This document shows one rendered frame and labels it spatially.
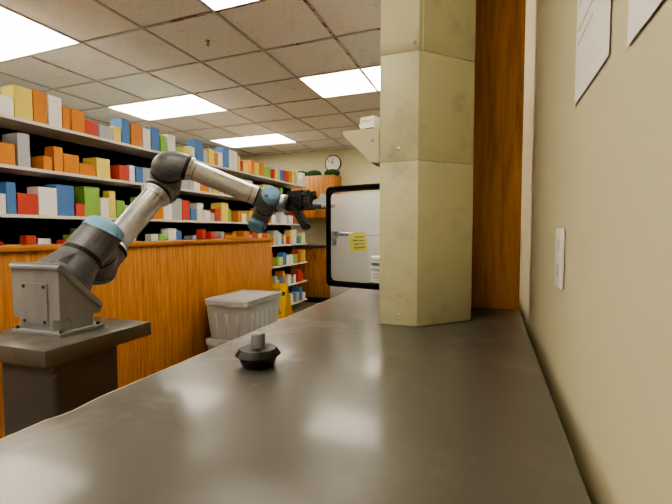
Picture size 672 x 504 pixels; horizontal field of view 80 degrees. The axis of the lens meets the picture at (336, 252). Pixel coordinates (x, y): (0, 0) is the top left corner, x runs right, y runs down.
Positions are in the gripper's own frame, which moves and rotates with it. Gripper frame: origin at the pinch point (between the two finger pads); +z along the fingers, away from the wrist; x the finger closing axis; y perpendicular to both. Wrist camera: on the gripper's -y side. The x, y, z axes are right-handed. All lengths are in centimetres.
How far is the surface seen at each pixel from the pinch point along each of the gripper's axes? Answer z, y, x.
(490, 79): 60, 42, -3
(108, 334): -35, -37, -76
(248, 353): 16, -34, -87
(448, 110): 49, 25, -32
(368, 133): 27, 18, -40
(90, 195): -216, 17, 61
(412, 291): 40, -27, -40
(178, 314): -165, -74, 92
